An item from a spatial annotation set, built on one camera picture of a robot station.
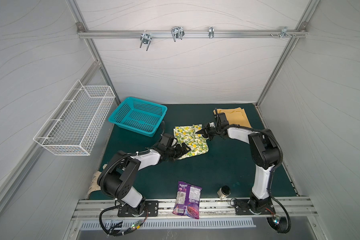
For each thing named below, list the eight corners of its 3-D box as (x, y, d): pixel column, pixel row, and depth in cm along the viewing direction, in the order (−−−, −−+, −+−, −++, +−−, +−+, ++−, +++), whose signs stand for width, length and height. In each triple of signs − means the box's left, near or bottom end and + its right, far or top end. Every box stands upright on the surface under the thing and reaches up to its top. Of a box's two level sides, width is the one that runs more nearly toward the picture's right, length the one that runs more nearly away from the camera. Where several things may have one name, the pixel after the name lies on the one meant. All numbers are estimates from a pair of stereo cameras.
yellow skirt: (216, 127, 110) (217, 123, 107) (213, 110, 121) (214, 107, 118) (249, 127, 111) (251, 123, 107) (243, 110, 121) (245, 107, 118)
